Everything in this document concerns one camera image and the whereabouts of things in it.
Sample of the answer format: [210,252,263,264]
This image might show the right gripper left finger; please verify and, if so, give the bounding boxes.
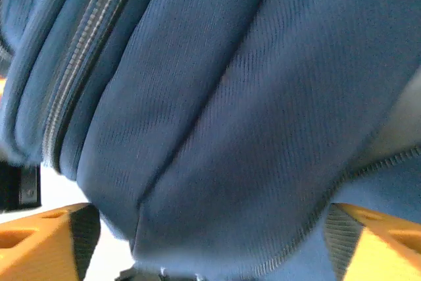
[0,203,100,281]

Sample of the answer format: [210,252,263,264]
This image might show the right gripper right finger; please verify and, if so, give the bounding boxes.
[324,203,421,281]

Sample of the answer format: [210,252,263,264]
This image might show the navy blue backpack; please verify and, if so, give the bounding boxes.
[0,0,421,281]

